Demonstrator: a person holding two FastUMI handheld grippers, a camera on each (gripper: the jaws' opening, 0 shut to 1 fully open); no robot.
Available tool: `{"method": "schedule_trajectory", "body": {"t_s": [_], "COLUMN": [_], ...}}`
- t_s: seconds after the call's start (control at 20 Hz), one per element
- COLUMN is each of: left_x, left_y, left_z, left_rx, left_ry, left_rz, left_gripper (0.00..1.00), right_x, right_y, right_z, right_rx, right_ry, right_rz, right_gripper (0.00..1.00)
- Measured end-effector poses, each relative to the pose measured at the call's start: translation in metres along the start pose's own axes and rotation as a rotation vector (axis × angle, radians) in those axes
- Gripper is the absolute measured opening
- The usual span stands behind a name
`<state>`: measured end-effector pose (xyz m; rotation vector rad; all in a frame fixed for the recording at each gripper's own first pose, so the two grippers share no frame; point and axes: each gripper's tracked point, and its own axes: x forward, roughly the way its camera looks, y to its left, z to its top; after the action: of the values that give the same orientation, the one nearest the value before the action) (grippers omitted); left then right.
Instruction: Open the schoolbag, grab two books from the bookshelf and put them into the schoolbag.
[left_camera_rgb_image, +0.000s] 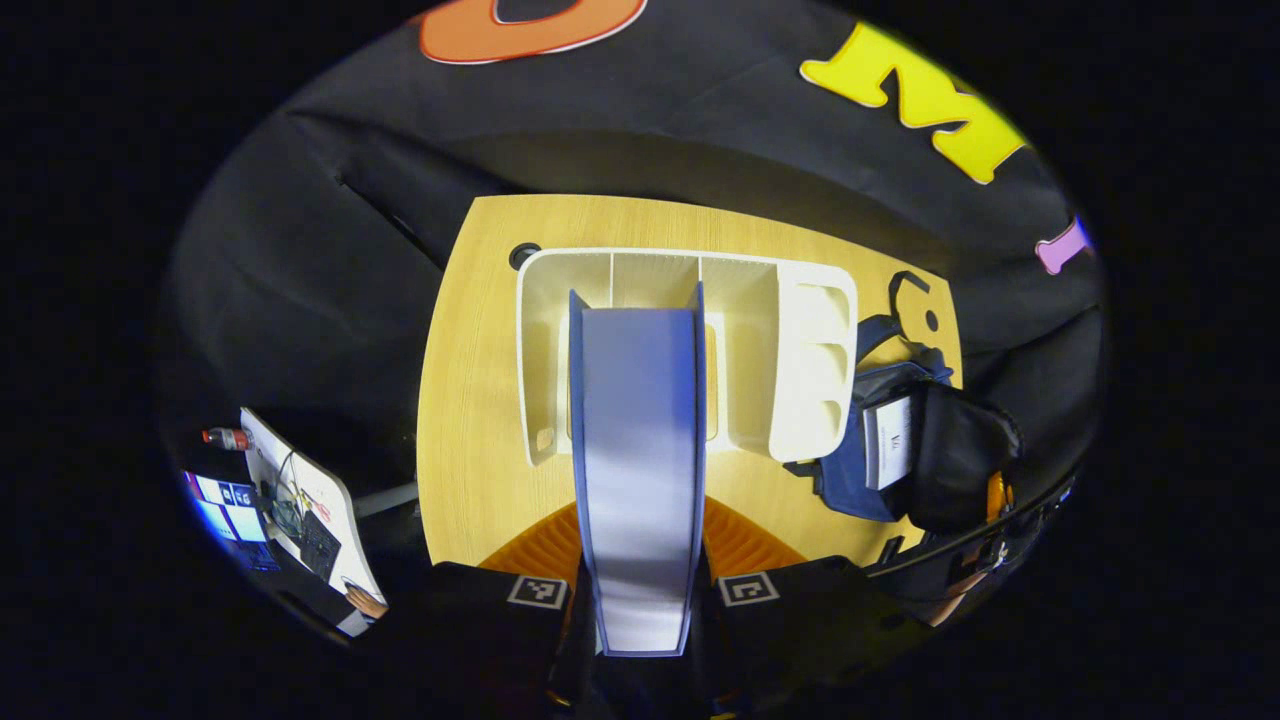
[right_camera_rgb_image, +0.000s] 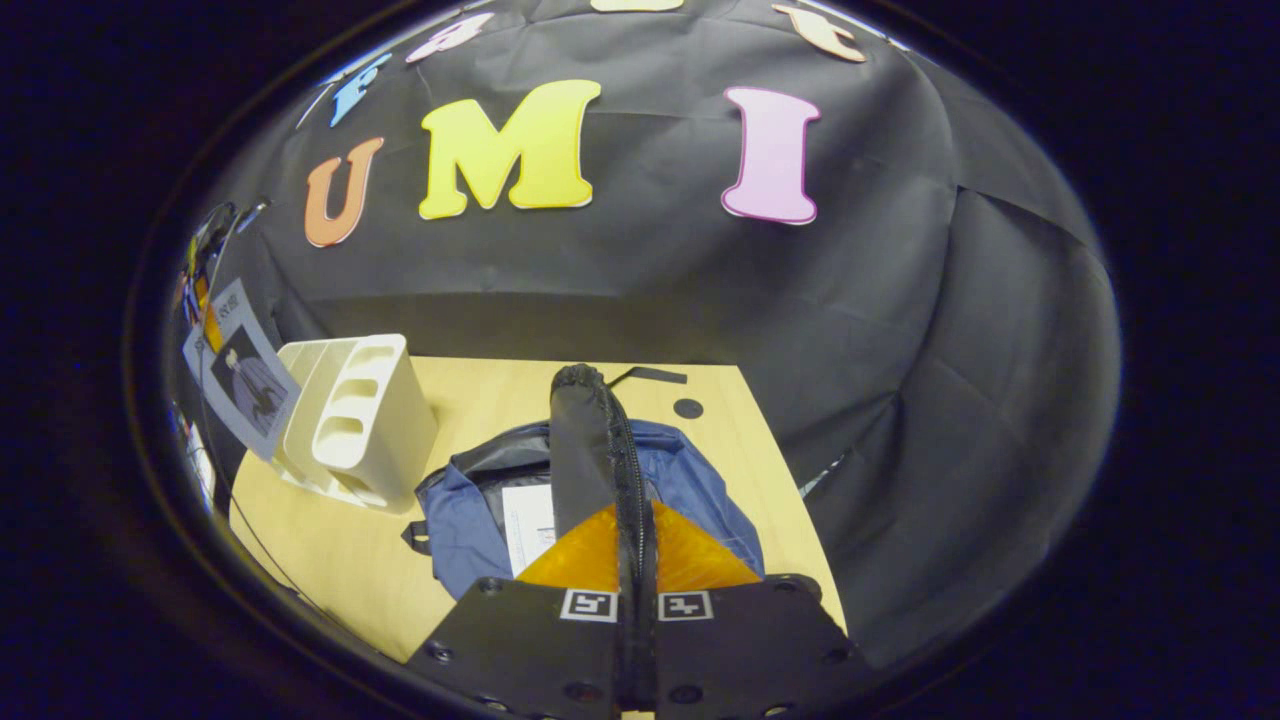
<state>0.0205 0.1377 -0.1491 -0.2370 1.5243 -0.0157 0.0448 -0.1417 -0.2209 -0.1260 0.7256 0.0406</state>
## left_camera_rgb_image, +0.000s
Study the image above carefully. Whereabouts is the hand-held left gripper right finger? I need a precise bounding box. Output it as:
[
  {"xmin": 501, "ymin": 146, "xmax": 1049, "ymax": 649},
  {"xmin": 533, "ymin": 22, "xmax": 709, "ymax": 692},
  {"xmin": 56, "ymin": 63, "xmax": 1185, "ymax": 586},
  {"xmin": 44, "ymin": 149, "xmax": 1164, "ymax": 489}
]
[{"xmin": 690, "ymin": 495, "xmax": 903, "ymax": 717}]

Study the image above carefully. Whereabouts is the blue schoolbag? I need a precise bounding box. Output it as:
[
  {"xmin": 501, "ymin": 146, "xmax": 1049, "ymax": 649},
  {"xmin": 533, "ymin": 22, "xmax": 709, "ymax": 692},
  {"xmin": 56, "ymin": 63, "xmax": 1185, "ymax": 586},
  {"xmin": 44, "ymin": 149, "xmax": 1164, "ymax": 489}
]
[{"xmin": 785, "ymin": 270, "xmax": 1026, "ymax": 536}]

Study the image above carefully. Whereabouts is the white cover book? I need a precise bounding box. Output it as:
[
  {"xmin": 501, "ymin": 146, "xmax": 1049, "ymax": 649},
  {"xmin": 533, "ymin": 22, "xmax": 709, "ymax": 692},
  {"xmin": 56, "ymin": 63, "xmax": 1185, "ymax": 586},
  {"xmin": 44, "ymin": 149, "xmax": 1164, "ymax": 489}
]
[{"xmin": 865, "ymin": 398, "xmax": 913, "ymax": 491}]

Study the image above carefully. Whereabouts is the grey cover book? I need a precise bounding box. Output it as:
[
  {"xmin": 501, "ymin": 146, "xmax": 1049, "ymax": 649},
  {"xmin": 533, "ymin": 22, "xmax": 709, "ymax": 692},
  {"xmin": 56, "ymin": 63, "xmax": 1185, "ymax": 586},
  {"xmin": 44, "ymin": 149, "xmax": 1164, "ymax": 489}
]
[{"xmin": 568, "ymin": 283, "xmax": 708, "ymax": 658}]

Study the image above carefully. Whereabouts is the white side desk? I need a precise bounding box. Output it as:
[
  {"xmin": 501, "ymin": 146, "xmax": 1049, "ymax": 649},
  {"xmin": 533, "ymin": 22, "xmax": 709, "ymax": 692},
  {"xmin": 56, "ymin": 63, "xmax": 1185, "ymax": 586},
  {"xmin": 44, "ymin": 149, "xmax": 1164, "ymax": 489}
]
[{"xmin": 240, "ymin": 408, "xmax": 389, "ymax": 636}]

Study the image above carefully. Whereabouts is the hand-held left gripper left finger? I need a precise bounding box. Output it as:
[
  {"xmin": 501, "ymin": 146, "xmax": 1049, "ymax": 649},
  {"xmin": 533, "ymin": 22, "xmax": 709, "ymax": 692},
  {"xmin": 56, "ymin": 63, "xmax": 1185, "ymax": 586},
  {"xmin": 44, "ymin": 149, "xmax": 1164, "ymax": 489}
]
[{"xmin": 385, "ymin": 500, "xmax": 601, "ymax": 717}]

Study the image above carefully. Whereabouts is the black backdrop cloth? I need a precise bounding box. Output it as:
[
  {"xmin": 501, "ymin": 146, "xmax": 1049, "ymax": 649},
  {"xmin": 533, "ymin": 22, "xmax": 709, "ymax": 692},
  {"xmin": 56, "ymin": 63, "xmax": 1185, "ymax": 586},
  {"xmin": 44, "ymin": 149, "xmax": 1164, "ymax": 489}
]
[{"xmin": 155, "ymin": 0, "xmax": 1111, "ymax": 601}]

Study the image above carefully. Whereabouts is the computer monitor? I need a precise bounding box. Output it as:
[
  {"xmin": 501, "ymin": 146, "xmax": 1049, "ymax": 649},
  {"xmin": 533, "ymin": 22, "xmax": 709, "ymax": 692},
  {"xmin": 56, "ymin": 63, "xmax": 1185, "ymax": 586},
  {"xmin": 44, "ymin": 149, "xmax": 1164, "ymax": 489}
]
[{"xmin": 183, "ymin": 470, "xmax": 273, "ymax": 571}]

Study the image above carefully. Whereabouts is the white bookshelf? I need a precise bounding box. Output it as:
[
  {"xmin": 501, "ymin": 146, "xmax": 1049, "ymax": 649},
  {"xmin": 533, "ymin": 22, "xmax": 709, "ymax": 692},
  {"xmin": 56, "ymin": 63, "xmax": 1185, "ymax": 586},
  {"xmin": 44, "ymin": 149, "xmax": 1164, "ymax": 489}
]
[{"xmin": 515, "ymin": 247, "xmax": 859, "ymax": 468}]

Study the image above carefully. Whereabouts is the black keyboard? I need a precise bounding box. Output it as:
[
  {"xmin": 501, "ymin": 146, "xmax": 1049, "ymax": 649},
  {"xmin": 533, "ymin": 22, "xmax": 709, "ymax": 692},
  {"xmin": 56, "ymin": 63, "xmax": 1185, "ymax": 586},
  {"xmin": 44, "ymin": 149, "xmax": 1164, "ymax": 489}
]
[{"xmin": 298, "ymin": 510, "xmax": 343, "ymax": 583}]

